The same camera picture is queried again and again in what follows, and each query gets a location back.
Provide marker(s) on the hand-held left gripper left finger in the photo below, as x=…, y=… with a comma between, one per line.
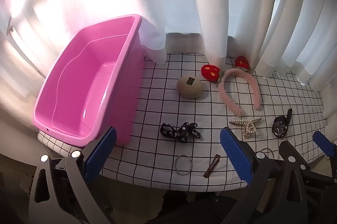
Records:
x=101, y=153

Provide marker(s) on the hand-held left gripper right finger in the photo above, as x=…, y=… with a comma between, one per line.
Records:
x=235, y=155

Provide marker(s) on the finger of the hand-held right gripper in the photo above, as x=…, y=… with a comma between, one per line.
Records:
x=320, y=174
x=325, y=144

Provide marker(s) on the brown hair clip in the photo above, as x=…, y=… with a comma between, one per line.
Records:
x=212, y=166

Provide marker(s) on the pearl claw hair clip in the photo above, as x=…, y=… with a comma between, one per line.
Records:
x=248, y=128

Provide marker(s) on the black wristwatch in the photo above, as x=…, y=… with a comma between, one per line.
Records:
x=280, y=128

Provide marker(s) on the pink plastic basin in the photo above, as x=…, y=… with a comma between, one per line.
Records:
x=87, y=92

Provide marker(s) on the black ribbon hair bow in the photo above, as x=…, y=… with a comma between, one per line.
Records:
x=176, y=133

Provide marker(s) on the pink fluffy strawberry headband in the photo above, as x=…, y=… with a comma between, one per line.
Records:
x=231, y=103

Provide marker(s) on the beige oval pouch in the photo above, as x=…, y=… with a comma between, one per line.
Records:
x=189, y=87

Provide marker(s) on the white sheer curtain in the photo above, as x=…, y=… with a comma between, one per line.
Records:
x=210, y=3

